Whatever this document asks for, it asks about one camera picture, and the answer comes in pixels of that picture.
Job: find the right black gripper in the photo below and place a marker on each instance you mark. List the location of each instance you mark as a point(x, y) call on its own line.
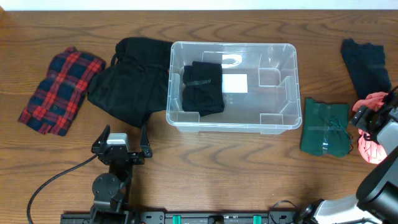
point(360, 117)

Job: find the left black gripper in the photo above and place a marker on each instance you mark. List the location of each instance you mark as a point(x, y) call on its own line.
point(137, 160)

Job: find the pink printed t-shirt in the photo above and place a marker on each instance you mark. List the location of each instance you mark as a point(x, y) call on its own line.
point(370, 151)

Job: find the green taped garment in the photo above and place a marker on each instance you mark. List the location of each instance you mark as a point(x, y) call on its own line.
point(325, 129)

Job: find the black taped garment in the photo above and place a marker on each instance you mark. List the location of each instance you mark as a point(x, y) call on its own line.
point(203, 88)

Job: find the clear plastic storage bin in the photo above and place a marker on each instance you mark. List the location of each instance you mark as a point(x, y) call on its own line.
point(271, 105)

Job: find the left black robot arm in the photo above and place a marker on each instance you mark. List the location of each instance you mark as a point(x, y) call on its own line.
point(111, 189)

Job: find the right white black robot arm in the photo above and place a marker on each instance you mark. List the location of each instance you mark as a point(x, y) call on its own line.
point(376, 198)

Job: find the dark navy folded garment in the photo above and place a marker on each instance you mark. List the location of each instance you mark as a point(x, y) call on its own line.
point(366, 65)

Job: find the large black folded garment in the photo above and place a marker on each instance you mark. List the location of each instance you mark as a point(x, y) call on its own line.
point(135, 84)

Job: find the red navy plaid shirt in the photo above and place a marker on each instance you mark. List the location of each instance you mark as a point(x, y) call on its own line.
point(59, 96)

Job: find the white label in bin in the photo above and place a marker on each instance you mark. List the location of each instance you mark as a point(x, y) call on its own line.
point(235, 83)

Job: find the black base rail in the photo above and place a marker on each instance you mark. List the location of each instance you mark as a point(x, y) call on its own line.
point(180, 218)

